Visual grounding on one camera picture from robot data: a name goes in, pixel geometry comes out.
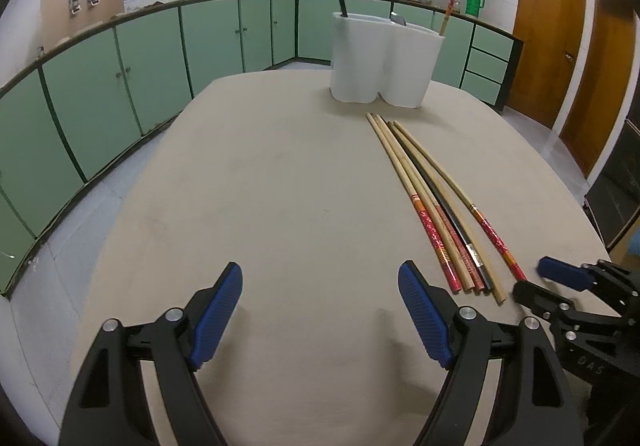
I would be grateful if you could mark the red-handled bamboo chopstick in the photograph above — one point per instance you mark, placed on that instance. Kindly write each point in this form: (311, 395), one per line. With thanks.
(415, 180)

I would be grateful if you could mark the green lower kitchen cabinets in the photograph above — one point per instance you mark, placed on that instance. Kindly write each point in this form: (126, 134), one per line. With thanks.
(69, 116)

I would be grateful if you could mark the brown wooden door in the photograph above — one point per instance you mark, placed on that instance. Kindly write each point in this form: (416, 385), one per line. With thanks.
(551, 32)
(604, 81)

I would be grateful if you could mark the dark red wooden chopstick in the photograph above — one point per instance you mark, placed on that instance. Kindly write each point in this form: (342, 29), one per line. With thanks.
(471, 273)

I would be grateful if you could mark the green thermos jug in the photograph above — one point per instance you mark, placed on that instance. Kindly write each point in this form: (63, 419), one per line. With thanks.
(473, 7)

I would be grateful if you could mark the plain bamboo chopstick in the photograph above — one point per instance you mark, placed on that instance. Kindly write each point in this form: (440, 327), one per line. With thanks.
(440, 196)

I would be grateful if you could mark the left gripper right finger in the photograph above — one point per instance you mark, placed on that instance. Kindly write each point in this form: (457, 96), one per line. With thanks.
(533, 403)

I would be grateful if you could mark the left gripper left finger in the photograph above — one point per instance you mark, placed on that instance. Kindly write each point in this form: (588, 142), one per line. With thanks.
(108, 405)

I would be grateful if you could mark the white plastic utensil holder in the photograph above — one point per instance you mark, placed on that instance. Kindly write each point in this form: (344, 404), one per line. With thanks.
(377, 58)

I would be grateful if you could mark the cardboard sheet with clamps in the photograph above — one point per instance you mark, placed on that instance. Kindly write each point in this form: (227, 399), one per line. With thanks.
(63, 19)

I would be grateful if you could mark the red floral bamboo chopstick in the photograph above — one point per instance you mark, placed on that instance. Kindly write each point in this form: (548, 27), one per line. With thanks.
(426, 221)

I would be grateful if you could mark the red-orange patterned bamboo chopstick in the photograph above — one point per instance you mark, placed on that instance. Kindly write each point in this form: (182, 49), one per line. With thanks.
(449, 9)

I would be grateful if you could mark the orange-red banded bamboo chopstick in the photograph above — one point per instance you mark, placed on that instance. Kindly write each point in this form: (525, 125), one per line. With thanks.
(481, 219)

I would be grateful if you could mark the black appliance at right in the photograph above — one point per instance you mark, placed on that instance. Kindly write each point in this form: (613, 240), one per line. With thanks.
(612, 202)

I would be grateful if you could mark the metal spoon in holder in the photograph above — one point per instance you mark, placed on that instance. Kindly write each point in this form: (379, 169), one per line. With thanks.
(397, 19)

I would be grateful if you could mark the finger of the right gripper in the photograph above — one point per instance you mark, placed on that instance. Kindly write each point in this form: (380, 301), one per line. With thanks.
(540, 301)
(571, 276)

